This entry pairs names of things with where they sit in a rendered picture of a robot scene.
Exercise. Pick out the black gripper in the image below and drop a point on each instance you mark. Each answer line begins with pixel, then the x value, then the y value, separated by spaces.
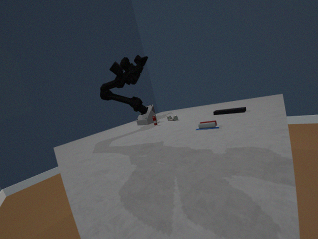
pixel 134 71

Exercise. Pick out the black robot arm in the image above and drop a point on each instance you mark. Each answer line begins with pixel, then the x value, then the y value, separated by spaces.
pixel 119 82

